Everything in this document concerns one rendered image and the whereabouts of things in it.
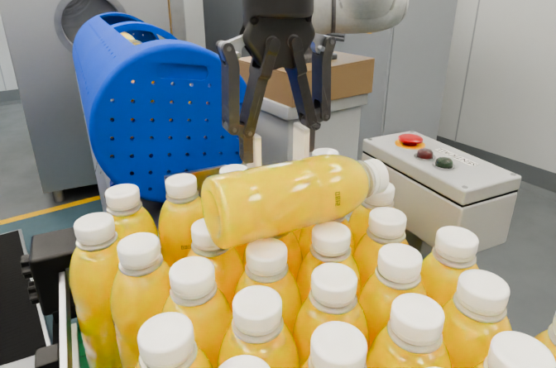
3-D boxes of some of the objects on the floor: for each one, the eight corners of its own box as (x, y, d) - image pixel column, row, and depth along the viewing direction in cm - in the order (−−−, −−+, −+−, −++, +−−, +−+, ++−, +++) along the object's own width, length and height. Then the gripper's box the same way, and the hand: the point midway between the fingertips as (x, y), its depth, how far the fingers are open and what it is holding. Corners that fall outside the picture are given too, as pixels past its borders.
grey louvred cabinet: (255, 119, 445) (251, -33, 389) (427, 198, 282) (464, -43, 226) (208, 128, 416) (197, -34, 361) (370, 223, 253) (395, -46, 198)
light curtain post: (198, 227, 249) (170, -113, 183) (201, 232, 244) (173, -115, 178) (188, 230, 246) (155, -114, 181) (191, 235, 241) (159, -117, 176)
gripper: (334, -23, 50) (326, 160, 59) (179, -24, 43) (196, 184, 52) (374, -24, 44) (357, 180, 53) (199, -25, 37) (215, 212, 46)
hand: (277, 160), depth 51 cm, fingers open, 6 cm apart
